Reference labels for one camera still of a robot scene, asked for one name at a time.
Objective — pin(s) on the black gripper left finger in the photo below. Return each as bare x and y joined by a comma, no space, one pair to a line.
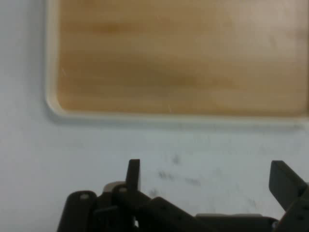
116,212

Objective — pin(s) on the bamboo tray with cream rim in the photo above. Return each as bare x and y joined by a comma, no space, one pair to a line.
169,62

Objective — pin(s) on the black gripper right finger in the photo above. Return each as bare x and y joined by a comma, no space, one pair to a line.
289,191

